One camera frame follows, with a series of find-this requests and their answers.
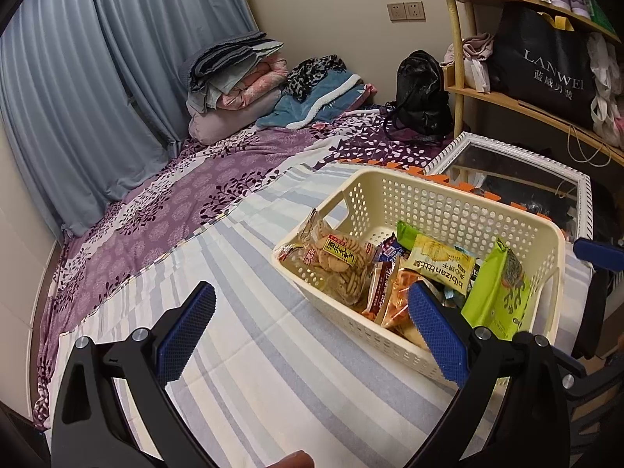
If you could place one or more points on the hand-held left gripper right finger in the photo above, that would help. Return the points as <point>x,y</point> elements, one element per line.
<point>438,331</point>

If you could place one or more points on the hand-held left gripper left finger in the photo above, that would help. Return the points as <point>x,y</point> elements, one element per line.
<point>187,331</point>

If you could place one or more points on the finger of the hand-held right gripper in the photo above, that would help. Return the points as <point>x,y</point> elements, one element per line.
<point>597,253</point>
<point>580,380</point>

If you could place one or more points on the gold brown snack bag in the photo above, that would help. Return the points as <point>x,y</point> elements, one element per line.
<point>402,307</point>
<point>380,287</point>

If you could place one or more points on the large lime green snack pack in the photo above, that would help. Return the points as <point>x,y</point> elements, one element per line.
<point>492,297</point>

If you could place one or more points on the yellow sandwich biscuit packet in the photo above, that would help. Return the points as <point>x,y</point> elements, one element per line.
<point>438,263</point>

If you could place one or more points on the small green snack pack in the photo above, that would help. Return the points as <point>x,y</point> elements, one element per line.
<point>404,231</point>

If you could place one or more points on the clear cookie bag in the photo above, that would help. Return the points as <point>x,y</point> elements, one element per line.
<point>336,258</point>

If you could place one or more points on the cream perforated plastic basket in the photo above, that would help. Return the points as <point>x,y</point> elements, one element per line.
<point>438,204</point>

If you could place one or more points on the person's left hand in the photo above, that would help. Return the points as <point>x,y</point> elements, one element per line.
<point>292,460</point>

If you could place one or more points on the black chair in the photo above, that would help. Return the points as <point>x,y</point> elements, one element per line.
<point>594,312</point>

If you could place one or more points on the white framed mirror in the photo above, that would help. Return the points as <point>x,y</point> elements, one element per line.
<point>512,146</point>

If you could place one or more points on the purple floral bed sheet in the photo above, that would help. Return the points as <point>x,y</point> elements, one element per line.
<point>195,190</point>

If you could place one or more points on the white plastic bags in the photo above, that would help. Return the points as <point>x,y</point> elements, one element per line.
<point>604,107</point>

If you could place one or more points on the bamboo shelf rack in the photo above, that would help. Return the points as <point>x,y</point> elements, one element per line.
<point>507,99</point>

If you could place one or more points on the black shopping bag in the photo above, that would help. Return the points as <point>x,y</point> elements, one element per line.
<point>541,68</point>

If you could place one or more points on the black backpack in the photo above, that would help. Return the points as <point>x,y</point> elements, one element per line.
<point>419,92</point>

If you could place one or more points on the pink cloth bundle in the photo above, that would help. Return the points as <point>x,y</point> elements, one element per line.
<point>475,46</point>

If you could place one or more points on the pink floral quilt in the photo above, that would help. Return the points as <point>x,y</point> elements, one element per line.
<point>253,80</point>

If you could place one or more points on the blue fleece garment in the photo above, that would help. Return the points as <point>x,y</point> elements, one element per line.
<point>317,102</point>

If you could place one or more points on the blue grey curtain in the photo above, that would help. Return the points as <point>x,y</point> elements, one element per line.
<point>97,83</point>

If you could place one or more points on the grey folded blanket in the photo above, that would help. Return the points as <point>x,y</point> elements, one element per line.
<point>224,56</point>

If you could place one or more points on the leopard print cloth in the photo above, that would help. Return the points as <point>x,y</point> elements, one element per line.
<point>307,75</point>

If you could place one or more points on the wall socket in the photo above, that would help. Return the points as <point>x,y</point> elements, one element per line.
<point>396,11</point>
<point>414,10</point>

